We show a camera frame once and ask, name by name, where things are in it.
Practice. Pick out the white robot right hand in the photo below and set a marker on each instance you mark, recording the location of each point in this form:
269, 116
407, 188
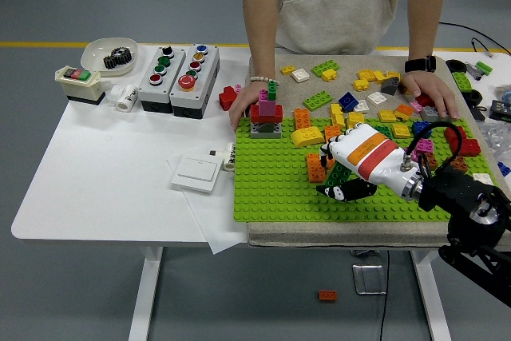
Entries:
371, 153

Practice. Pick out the person's right hand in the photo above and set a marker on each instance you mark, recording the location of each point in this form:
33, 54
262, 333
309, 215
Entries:
245, 99

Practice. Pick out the person's left hand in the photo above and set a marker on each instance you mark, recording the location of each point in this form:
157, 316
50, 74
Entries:
431, 85

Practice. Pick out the dark green long brick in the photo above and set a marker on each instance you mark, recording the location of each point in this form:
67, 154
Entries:
337, 175
385, 129

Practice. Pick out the green baseplate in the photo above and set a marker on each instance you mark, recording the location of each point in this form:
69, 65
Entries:
259, 205

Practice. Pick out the person's left forearm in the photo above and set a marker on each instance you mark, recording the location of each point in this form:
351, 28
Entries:
425, 17

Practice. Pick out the person's right forearm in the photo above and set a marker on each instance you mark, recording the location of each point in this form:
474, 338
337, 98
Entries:
261, 37

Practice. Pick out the small pink brick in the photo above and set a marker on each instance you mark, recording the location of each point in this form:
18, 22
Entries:
238, 87
416, 106

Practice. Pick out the red tower brick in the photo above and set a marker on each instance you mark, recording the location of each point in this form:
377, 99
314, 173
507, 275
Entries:
255, 113

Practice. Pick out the red curved brick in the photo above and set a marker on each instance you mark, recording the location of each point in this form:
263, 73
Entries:
424, 101

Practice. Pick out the red cross-shaped brick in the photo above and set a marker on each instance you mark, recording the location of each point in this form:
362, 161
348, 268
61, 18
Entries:
227, 98

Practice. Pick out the pink tower brick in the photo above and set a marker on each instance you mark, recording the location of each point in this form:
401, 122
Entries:
266, 107

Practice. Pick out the small green tower brick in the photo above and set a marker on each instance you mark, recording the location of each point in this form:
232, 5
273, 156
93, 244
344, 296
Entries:
272, 91

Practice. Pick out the grey long brick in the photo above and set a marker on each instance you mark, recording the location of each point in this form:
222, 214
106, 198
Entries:
431, 114

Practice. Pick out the grey tower base brick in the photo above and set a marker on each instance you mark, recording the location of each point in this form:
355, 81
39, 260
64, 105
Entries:
257, 133

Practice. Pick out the orange square brick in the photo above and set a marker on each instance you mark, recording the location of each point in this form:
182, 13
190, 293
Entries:
405, 110

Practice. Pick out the dark grey slope brick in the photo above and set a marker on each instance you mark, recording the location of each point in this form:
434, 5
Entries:
390, 86

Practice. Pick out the blue square brick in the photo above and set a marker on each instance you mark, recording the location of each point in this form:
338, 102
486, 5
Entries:
419, 127

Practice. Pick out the orange long brick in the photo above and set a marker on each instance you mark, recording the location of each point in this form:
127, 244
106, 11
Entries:
331, 133
302, 118
327, 296
315, 173

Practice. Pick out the white tile brick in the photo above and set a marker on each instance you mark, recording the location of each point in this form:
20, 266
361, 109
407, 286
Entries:
483, 178
301, 75
377, 98
362, 106

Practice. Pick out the red building brick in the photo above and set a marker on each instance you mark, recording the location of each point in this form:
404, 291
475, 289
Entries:
471, 148
451, 137

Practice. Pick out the pink square brick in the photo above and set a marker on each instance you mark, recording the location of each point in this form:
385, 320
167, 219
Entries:
426, 145

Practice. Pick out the small lime green brick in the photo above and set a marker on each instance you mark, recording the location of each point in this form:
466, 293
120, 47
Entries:
484, 66

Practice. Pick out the dark blue brick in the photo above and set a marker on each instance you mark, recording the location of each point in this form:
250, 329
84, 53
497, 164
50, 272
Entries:
349, 101

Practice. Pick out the brown square brick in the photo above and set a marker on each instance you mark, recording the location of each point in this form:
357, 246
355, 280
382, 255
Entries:
459, 163
432, 161

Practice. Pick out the yellow curved brick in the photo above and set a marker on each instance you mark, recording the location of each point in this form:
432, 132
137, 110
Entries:
305, 137

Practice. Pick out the lime green long brick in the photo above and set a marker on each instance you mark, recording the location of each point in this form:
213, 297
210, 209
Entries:
323, 67
318, 100

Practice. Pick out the blue building brick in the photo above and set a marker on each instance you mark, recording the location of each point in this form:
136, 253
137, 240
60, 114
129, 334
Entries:
505, 169

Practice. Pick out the black wristwatch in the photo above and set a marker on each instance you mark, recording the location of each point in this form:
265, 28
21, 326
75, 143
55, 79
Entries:
419, 64

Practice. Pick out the clear grey part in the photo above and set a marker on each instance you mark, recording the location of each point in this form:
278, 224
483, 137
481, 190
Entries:
474, 71

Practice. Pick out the grey emergency stop button box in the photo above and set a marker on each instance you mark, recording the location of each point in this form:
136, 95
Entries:
207, 73

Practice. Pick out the black plastic part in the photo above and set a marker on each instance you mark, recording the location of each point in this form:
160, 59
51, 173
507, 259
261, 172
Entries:
478, 114

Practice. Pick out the white printed cylinder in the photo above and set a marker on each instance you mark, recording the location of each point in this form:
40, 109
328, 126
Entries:
229, 159

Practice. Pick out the black electronic device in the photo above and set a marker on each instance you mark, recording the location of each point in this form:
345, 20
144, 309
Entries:
500, 109

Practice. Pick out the clear plastic bag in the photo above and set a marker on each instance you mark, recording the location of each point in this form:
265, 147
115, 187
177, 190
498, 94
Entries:
497, 137
504, 92

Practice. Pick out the grey-brown mat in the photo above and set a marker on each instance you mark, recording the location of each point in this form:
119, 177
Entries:
347, 77

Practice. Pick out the grey four-button box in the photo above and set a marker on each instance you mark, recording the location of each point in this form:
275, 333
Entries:
151, 95

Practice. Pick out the white pipe fitting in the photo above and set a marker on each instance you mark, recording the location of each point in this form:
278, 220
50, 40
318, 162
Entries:
127, 99

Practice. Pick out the person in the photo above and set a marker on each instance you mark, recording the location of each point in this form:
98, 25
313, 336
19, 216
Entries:
339, 5

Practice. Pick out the metal floor socket plate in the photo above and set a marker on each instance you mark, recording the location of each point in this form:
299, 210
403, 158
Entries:
369, 279

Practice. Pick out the white paper sheet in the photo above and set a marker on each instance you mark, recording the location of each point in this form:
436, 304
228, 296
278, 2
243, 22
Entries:
215, 229

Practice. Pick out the black metal gear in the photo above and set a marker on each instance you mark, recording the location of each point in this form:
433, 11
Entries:
117, 58

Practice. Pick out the white plastic tray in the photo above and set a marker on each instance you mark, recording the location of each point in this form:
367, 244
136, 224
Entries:
93, 53

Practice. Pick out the white table leg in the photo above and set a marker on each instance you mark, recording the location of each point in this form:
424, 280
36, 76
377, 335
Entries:
143, 297
433, 305

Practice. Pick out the white wall switch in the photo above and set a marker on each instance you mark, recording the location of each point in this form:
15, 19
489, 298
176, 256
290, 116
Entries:
195, 173

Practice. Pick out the cream red-green switch box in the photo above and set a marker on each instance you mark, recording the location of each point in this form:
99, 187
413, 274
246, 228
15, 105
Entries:
80, 85

